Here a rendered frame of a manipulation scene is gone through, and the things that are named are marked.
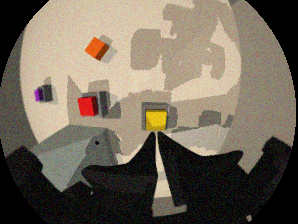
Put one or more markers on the red button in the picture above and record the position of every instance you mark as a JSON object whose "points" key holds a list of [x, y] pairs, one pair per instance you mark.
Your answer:
{"points": [[92, 104]]}

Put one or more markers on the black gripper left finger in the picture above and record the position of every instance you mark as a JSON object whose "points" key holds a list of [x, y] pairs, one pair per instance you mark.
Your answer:
{"points": [[138, 176]]}

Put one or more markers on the yellow button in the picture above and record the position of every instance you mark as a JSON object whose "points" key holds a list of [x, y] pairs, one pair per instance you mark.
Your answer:
{"points": [[155, 116]]}

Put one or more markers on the orange block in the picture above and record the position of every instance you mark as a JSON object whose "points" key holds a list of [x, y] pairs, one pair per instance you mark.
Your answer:
{"points": [[96, 48]]}

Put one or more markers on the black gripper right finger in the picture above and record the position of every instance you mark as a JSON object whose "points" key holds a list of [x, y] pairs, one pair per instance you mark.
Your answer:
{"points": [[186, 170]]}

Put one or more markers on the purple button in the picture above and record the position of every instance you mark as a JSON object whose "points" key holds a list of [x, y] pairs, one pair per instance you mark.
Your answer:
{"points": [[43, 94]]}

